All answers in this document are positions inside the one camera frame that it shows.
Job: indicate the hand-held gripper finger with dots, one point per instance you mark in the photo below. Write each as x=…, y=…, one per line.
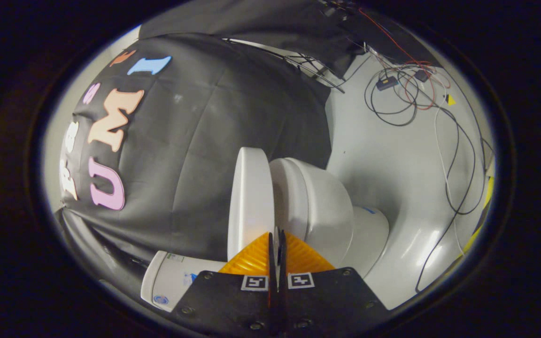
x=273, y=305
x=282, y=305

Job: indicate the white toilet lid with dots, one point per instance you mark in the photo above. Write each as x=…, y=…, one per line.
x=251, y=197

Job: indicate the white toilet seat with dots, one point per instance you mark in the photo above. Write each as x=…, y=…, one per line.
x=289, y=202

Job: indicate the white toilet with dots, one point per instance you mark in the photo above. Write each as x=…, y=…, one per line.
x=327, y=211

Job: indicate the plain black cloth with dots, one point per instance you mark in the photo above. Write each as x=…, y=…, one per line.
x=251, y=19
x=111, y=253

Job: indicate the black backdrop cloth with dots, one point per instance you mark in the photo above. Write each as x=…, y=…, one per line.
x=204, y=141

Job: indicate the black light stand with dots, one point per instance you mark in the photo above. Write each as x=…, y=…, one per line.
x=322, y=76

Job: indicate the yellow strip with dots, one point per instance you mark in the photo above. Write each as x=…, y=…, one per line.
x=488, y=192

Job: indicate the small black adapter box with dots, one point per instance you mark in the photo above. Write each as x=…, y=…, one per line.
x=421, y=75
x=387, y=83

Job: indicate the yellow triangle piece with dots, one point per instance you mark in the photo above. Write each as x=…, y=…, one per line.
x=450, y=101

